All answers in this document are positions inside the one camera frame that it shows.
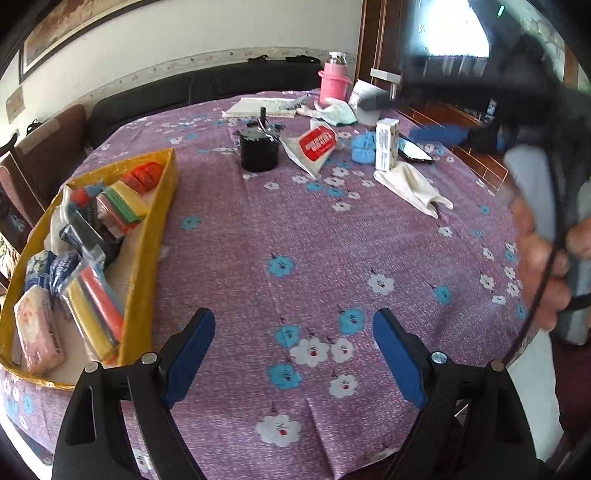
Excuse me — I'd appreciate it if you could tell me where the yellow green sponge stack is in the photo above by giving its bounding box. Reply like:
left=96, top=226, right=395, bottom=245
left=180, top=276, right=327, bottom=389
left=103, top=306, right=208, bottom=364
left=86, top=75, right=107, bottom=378
left=96, top=180, right=151, bottom=232

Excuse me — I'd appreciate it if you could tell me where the plastic striped sponge pack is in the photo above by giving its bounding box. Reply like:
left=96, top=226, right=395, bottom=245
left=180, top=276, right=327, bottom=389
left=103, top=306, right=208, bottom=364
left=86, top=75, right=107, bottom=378
left=61, top=257, right=126, bottom=366

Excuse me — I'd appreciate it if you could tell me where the red label white packet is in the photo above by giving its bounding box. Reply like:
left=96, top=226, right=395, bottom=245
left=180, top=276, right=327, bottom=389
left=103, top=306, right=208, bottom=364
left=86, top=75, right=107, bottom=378
left=281, top=126, right=341, bottom=179

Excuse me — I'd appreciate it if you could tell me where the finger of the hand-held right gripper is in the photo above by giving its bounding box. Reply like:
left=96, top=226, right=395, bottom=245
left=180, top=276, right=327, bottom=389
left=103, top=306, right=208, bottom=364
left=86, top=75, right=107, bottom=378
left=360, top=54, right=502, bottom=112
left=409, top=122, right=509, bottom=156

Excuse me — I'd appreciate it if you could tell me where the brown cushioned chair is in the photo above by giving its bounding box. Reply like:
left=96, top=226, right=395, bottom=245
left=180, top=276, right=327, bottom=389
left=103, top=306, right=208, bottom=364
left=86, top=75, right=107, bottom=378
left=14, top=104, right=89, bottom=214

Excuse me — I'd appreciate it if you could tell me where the white plastic container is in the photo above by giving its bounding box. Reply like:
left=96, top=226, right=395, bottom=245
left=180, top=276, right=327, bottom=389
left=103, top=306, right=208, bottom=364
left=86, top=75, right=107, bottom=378
left=348, top=79, right=387, bottom=114

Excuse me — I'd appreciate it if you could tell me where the large framed picture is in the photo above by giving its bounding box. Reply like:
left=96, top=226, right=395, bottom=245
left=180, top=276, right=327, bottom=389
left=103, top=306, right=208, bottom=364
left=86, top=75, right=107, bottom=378
left=18, top=0, right=158, bottom=85

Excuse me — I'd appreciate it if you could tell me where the pale pink tissue pack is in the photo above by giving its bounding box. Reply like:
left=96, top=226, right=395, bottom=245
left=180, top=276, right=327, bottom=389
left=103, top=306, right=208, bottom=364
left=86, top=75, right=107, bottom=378
left=15, top=285, right=66, bottom=376

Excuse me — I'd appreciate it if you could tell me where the wooden door frame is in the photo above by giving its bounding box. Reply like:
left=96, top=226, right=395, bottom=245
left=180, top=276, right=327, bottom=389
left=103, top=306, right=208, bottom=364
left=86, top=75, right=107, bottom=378
left=355, top=0, right=408, bottom=89

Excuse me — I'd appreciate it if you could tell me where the clear plastic bag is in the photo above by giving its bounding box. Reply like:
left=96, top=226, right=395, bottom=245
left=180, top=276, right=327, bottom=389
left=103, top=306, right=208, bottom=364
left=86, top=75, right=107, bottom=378
left=50, top=194, right=77, bottom=257

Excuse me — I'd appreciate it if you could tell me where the white cloth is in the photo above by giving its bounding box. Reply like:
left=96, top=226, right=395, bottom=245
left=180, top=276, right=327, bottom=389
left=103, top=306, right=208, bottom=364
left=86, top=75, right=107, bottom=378
left=373, top=161, right=454, bottom=219

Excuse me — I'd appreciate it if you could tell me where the person's right hand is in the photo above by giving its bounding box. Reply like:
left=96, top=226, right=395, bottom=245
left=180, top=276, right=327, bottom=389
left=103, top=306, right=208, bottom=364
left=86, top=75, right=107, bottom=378
left=510, top=194, right=591, bottom=333

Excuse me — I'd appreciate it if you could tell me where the dark packaged item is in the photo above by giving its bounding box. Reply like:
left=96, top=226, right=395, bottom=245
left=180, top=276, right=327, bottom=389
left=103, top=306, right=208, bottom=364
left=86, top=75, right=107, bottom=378
left=61, top=208, right=123, bottom=267

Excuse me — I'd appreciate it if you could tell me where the black electric motor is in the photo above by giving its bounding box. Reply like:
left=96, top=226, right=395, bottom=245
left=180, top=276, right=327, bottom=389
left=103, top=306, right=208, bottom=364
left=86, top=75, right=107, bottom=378
left=237, top=107, right=283, bottom=172

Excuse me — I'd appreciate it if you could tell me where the stack of papers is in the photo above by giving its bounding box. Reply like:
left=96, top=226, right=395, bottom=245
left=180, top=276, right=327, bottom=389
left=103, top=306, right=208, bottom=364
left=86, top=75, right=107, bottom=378
left=222, top=95, right=309, bottom=119

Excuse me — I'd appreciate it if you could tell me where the black smartphone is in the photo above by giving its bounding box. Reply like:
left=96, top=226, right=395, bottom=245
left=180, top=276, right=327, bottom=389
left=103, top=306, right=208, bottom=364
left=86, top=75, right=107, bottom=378
left=397, top=135, right=435, bottom=164

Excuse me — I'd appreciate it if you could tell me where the black sofa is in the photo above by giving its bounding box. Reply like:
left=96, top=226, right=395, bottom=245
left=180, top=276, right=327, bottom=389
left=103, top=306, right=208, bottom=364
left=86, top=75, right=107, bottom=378
left=87, top=59, right=325, bottom=149

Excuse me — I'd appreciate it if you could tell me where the wooden cabinet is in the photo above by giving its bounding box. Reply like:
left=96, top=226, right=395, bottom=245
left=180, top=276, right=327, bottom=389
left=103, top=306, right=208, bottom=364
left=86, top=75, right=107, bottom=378
left=396, top=92, right=511, bottom=195

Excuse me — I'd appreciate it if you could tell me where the black cable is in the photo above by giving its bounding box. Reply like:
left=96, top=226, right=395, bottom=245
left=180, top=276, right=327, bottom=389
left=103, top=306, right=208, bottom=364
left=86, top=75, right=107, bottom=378
left=502, top=148, right=571, bottom=367

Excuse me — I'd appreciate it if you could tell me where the pink knit-sleeved bottle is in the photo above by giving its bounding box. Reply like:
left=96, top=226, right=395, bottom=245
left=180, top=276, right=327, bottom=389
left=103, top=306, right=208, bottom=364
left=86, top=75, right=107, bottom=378
left=318, top=51, right=355, bottom=105

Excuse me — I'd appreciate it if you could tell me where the yellow cardboard box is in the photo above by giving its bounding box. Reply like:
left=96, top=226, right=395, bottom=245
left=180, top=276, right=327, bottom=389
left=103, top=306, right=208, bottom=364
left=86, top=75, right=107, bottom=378
left=0, top=148, right=180, bottom=389

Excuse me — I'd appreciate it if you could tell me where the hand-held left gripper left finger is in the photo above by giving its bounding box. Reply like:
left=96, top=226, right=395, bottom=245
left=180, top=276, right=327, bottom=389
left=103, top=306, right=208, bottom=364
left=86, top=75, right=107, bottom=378
left=52, top=308, right=216, bottom=480

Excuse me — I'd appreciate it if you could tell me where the white glove green cuff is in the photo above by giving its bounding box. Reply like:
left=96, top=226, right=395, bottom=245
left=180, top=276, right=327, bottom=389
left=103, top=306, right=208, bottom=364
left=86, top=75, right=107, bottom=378
left=318, top=99, right=359, bottom=127

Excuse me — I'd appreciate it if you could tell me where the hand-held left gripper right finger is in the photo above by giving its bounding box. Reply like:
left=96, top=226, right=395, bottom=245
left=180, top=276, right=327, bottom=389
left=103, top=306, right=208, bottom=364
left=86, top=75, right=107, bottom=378
left=372, top=308, right=551, bottom=480

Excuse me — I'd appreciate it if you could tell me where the blue tissue pack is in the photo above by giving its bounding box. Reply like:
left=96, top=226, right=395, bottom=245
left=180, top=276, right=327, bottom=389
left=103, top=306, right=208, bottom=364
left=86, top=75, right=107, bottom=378
left=24, top=248, right=83, bottom=297

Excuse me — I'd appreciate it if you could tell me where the dark wooden chair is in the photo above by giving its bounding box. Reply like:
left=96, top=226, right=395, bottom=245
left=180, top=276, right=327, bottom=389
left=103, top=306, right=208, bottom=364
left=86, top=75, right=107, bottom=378
left=0, top=131, right=29, bottom=289

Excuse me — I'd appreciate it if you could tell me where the white tissue box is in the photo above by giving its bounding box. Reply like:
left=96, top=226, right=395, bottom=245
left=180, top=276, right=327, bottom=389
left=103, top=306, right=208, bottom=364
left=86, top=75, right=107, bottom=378
left=374, top=118, right=401, bottom=171

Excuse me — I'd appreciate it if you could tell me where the purple floral tablecloth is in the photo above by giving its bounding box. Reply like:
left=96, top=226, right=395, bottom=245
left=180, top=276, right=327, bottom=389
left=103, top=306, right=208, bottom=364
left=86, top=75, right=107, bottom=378
left=0, top=88, right=533, bottom=480

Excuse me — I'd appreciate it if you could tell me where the small framed picture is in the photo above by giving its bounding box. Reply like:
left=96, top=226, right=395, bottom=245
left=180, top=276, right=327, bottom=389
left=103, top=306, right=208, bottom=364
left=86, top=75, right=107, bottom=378
left=4, top=87, right=25, bottom=124

